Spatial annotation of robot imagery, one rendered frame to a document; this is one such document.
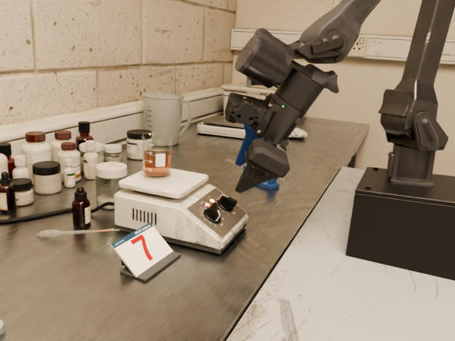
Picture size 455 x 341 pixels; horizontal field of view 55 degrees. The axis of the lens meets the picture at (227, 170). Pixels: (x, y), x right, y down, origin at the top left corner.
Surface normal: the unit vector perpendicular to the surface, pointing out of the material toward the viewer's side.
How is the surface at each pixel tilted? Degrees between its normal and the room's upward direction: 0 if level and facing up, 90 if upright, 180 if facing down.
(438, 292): 0
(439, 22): 86
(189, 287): 0
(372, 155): 90
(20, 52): 90
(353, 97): 90
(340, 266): 0
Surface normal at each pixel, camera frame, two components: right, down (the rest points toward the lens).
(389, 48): -0.39, 0.25
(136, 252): 0.62, -0.62
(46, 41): 0.92, 0.16
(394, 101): -0.96, -0.05
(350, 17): 0.55, -0.19
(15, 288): 0.06, -0.96
